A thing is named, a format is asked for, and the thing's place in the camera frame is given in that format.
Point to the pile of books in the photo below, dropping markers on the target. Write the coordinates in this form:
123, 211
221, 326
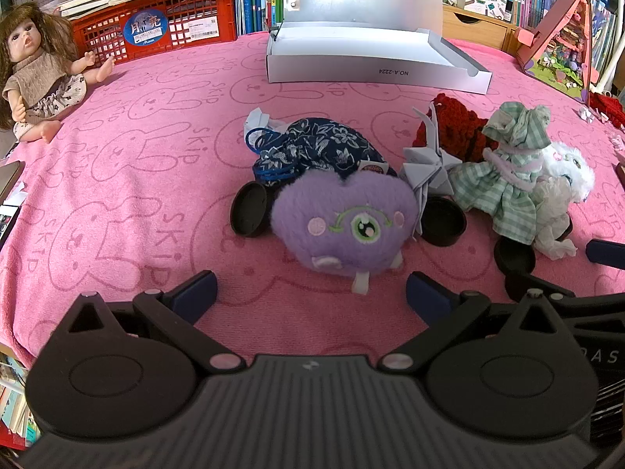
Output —
10, 391

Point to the pink rabbit print blanket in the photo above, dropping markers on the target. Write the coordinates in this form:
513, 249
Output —
146, 205

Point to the black round cup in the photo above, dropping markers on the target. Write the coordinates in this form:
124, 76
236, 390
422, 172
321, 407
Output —
515, 256
442, 220

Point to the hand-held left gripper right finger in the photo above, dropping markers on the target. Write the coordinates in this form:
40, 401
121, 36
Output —
425, 298

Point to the pink toy house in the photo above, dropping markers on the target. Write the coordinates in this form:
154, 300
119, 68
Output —
556, 44

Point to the silver cardboard box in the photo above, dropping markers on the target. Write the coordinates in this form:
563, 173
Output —
351, 68

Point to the long-haired baby doll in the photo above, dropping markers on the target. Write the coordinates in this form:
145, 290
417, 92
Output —
36, 78

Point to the small white paper piece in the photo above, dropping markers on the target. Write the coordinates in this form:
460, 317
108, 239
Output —
588, 115

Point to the white metal pipe frame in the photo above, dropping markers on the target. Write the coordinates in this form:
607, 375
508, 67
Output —
610, 53

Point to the white fluffy plush toy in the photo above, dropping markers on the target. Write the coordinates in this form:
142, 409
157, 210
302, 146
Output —
566, 171

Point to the white cloth piece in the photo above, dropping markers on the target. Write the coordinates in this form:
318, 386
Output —
256, 119

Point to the grey origami paper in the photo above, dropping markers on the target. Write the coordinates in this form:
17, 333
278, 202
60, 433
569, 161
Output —
429, 171

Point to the wooden drawer unit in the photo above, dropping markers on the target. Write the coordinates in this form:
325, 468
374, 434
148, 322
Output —
478, 32

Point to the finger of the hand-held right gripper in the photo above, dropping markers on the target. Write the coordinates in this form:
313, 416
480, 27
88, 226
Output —
520, 286
605, 254

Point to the dark flat device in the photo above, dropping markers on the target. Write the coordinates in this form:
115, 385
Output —
10, 180

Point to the black round cup right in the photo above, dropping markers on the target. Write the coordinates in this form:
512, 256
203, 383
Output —
515, 256

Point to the red plastic crate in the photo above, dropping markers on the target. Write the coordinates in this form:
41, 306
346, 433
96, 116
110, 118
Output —
97, 34

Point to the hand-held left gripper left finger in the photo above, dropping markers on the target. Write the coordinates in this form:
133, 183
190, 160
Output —
198, 295

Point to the purple heart plush toy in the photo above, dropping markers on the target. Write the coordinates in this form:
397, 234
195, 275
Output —
342, 224

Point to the black round cup middle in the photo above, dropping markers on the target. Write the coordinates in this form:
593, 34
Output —
442, 220

